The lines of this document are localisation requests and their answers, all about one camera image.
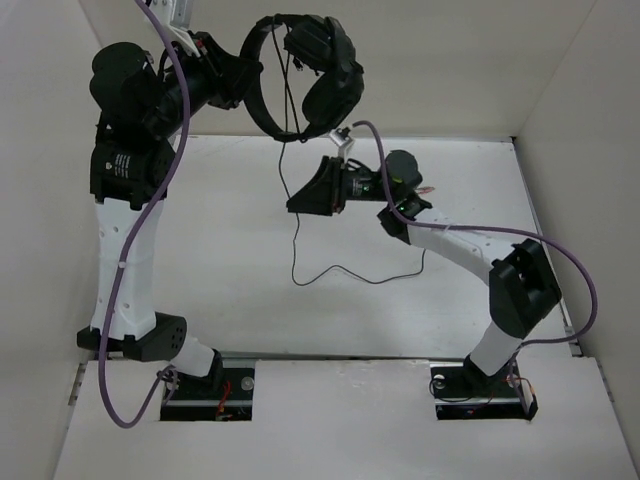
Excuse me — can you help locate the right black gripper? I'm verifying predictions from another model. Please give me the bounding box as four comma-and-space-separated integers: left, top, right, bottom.
287, 155, 396, 216

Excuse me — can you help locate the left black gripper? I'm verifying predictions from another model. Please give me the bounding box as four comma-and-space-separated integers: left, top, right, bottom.
145, 28, 264, 138

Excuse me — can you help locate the black headphone cable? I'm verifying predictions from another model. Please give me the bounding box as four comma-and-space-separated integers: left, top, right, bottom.
272, 14, 437, 287

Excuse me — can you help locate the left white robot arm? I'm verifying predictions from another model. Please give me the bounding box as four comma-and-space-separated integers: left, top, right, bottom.
76, 32, 263, 397

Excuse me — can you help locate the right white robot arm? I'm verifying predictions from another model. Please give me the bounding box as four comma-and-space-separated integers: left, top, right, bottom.
286, 150, 562, 394

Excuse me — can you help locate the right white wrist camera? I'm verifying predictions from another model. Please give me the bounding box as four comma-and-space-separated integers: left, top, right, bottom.
328, 125, 355, 160

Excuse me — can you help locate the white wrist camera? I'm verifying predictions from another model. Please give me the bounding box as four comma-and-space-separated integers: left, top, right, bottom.
149, 0, 200, 57
328, 125, 355, 160

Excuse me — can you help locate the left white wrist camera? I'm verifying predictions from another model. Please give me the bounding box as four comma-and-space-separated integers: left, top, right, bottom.
149, 0, 200, 57

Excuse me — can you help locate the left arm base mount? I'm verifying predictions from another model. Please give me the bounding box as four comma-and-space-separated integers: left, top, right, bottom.
160, 359, 255, 422

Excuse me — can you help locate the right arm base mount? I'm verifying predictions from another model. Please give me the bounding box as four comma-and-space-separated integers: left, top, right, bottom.
428, 363, 539, 421

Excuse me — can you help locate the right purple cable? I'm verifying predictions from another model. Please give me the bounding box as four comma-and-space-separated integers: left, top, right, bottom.
349, 119, 600, 381

